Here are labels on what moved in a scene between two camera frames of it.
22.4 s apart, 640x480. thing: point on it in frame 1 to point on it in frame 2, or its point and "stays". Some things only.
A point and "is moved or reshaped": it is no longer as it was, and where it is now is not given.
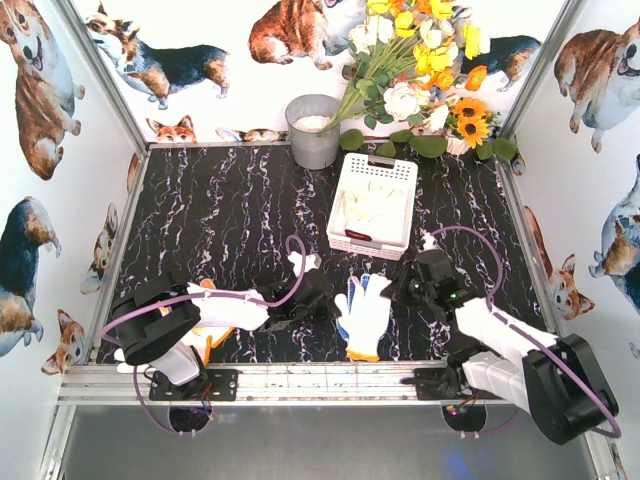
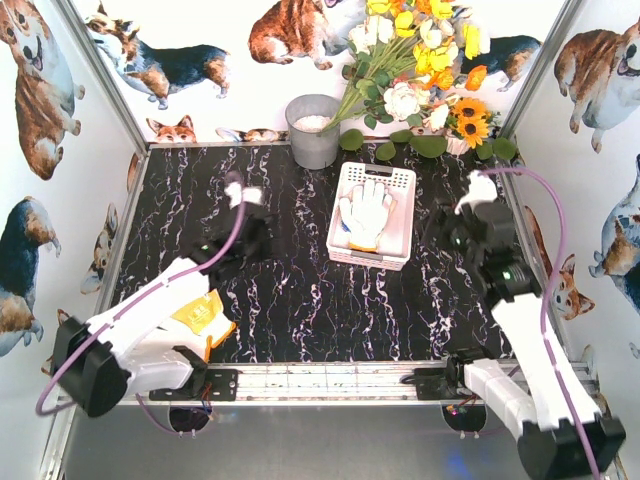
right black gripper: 406,282 to 448,220
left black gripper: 314,290 to 261,226
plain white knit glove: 366,319 to 365,214
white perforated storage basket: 372,209 is moved or reshaped
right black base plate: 436,384 stays
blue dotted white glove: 351,286 to 345,227
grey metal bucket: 306,116 stays
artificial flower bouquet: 406,59 stays
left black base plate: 210,385 stays
